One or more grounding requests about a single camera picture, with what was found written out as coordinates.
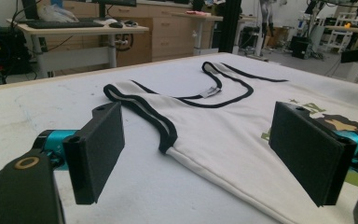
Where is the clear plastic bag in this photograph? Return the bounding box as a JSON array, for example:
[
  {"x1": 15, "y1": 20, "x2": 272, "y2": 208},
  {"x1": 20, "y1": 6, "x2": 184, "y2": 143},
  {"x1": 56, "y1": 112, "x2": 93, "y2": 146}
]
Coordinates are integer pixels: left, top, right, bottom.
[{"x1": 37, "y1": 3, "x2": 79, "y2": 22}]

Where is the black computer tower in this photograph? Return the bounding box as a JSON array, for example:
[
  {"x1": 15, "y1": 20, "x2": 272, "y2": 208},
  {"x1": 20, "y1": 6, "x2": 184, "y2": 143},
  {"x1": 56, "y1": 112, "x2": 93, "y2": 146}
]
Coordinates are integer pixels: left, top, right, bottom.
[{"x1": 0, "y1": 21, "x2": 33, "y2": 77}]

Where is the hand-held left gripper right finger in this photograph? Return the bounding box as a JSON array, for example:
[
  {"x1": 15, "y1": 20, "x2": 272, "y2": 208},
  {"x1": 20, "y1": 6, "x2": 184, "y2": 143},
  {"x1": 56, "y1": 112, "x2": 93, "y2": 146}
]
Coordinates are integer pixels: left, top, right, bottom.
[{"x1": 268, "y1": 101, "x2": 358, "y2": 208}]

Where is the black box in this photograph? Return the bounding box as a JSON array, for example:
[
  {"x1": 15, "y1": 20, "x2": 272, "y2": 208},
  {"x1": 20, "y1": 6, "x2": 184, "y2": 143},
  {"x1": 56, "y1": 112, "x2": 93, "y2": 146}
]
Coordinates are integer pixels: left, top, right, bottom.
[{"x1": 290, "y1": 35, "x2": 312, "y2": 60}]

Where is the white shelf rack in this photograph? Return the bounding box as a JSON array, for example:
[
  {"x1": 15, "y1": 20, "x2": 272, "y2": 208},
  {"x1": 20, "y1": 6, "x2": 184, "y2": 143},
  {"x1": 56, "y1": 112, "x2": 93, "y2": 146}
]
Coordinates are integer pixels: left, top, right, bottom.
[{"x1": 324, "y1": 12, "x2": 358, "y2": 54}]

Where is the black pillar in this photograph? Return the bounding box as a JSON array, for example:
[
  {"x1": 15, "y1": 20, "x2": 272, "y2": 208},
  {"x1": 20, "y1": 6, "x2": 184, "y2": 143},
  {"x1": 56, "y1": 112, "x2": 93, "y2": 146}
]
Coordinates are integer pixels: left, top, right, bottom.
[{"x1": 218, "y1": 0, "x2": 242, "y2": 54}]

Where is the wooden drawer cabinet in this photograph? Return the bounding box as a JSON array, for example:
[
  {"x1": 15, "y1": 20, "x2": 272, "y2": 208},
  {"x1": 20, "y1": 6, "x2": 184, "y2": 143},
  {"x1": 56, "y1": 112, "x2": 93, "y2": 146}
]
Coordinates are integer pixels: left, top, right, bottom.
[{"x1": 43, "y1": 0, "x2": 227, "y2": 68}]

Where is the white tank top black trim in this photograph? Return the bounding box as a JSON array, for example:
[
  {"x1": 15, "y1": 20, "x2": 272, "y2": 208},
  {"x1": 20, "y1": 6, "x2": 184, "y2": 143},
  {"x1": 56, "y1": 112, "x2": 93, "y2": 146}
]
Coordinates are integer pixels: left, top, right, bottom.
[{"x1": 103, "y1": 61, "x2": 358, "y2": 224}]

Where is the white standing desk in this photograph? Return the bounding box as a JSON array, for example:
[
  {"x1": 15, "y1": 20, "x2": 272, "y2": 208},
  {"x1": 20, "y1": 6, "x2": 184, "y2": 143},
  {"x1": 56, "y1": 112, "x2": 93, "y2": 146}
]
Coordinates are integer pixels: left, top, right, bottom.
[{"x1": 172, "y1": 11, "x2": 225, "y2": 57}]

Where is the black keyboard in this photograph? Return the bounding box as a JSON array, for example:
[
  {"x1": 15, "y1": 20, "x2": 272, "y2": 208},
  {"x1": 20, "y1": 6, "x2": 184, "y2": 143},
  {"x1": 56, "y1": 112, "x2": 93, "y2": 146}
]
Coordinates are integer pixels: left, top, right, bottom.
[{"x1": 26, "y1": 20, "x2": 105, "y2": 30}]

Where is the white desk with wooden top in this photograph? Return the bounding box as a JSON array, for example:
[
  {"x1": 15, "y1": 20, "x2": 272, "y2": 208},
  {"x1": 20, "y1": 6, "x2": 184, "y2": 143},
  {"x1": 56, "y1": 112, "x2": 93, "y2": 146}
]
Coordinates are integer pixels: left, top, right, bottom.
[{"x1": 6, "y1": 18, "x2": 150, "y2": 78}]

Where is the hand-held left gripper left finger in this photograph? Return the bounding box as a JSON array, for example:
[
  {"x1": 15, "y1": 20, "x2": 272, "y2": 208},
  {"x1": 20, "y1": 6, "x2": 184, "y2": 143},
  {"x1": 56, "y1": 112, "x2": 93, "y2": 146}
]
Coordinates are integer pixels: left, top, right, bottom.
[{"x1": 32, "y1": 102, "x2": 126, "y2": 205}]

